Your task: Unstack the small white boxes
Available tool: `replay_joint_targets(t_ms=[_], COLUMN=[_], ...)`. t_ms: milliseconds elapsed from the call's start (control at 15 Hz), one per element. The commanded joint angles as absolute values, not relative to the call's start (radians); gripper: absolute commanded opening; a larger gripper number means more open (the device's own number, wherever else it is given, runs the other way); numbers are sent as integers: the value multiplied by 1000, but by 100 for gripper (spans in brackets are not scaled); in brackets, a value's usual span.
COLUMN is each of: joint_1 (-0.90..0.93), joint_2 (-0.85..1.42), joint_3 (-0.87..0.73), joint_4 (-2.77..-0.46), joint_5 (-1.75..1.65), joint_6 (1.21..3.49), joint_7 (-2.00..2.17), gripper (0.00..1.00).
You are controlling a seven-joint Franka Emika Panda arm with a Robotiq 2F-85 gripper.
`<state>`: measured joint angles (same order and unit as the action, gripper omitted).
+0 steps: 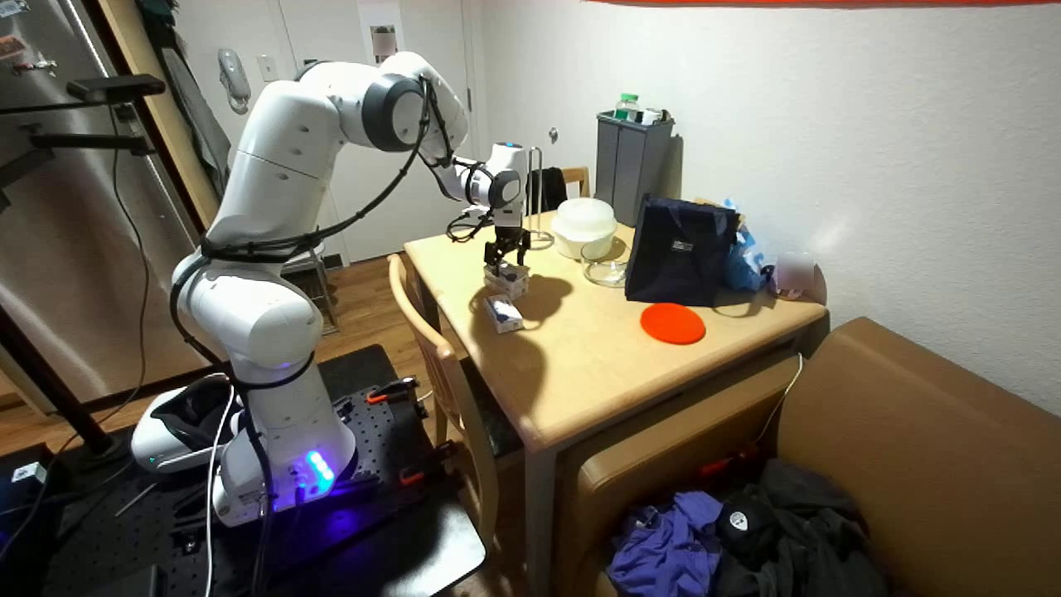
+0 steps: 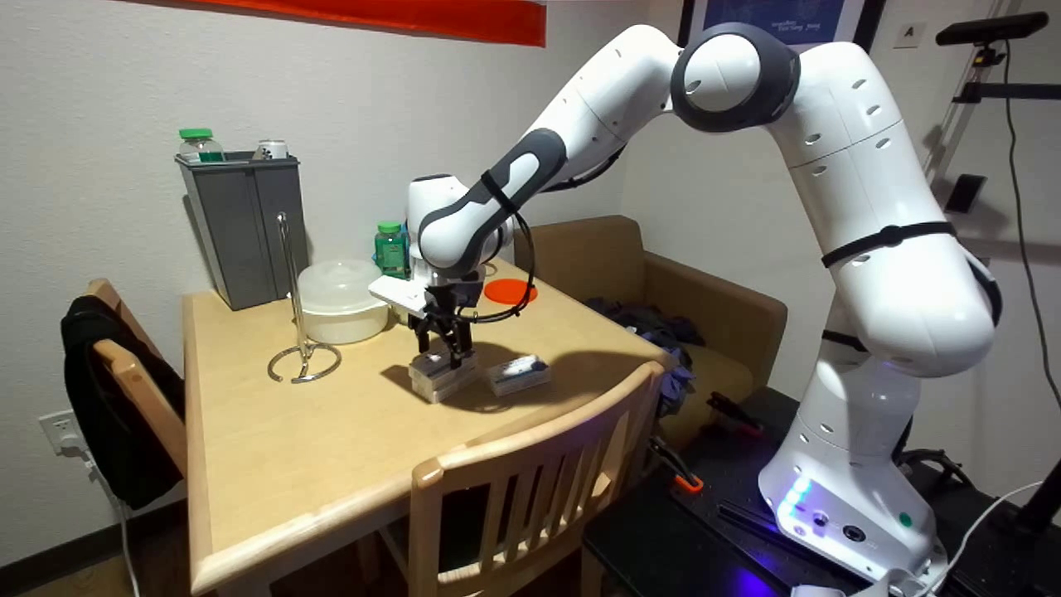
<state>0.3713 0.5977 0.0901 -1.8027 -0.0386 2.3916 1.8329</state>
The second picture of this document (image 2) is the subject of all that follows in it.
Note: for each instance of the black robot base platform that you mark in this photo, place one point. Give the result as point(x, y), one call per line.
point(720, 543)

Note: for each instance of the wooden chair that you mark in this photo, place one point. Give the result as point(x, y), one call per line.
point(494, 514)
point(136, 384)

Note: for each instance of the far wooden chair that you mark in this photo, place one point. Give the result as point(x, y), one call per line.
point(136, 384)

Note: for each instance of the near wooden chair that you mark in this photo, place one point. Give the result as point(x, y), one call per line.
point(494, 514)

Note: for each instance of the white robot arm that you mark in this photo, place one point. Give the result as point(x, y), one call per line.
point(910, 298)

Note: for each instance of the orange handled clamp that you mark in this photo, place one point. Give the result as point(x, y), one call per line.
point(686, 476)

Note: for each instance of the red wall banner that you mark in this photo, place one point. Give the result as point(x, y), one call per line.
point(483, 22)

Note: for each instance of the white test box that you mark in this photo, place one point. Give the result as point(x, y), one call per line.
point(440, 380)
point(520, 373)

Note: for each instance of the black jacket on chair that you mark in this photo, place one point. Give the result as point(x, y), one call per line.
point(125, 447)

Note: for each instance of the black camera tripod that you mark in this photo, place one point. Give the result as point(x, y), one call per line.
point(988, 45)

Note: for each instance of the green plastic bottle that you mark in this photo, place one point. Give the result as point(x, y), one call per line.
point(394, 250)

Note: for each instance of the orange round disc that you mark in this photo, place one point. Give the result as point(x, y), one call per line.
point(509, 289)

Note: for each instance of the clothes pile on armchair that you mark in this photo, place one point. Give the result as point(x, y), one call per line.
point(657, 335)

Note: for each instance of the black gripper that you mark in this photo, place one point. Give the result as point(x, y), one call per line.
point(444, 317)

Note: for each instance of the wall power outlet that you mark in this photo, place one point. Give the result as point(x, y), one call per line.
point(62, 433)

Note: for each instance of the white lidded bowl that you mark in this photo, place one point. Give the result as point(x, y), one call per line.
point(334, 303)

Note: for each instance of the green capped jar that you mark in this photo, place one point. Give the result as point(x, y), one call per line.
point(202, 148)

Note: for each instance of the brown armchair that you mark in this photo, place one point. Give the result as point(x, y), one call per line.
point(731, 333)

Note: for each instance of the framed wall picture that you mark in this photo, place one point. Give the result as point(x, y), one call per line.
point(793, 22)

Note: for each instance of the wooden table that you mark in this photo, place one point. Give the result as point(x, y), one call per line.
point(280, 472)

